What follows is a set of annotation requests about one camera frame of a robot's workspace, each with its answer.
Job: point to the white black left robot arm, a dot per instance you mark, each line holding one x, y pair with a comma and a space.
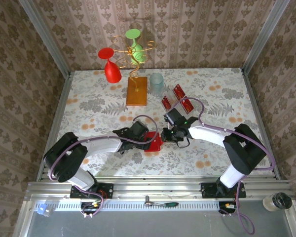
103, 145

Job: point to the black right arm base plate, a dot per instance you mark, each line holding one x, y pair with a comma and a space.
206, 190

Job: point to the red credit card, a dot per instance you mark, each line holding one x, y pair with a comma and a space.
178, 91
166, 103
188, 106

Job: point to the clear glass tumbler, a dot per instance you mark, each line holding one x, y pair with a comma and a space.
156, 84

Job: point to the green wine glass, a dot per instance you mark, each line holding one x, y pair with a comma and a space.
136, 53

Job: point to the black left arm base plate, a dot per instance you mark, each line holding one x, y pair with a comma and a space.
108, 190

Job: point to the yellow power plug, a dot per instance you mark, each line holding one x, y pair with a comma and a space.
95, 205
228, 205

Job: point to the aluminium frame post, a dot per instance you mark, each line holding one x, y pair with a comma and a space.
47, 39
264, 37

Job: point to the glass jar black lid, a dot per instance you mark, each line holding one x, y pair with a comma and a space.
281, 201

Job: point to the aluminium side rail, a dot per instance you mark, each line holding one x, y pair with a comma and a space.
260, 123
55, 123

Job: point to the aluminium front frame rail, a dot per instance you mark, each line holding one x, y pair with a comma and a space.
158, 187

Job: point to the blue white connector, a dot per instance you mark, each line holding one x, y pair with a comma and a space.
41, 209

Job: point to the red card holder wallet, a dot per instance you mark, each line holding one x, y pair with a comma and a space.
154, 144

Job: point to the grey metal panel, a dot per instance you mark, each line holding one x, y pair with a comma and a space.
150, 224

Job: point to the red wine glass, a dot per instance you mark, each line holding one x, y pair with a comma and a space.
112, 71

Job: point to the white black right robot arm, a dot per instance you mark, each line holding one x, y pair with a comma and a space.
207, 134

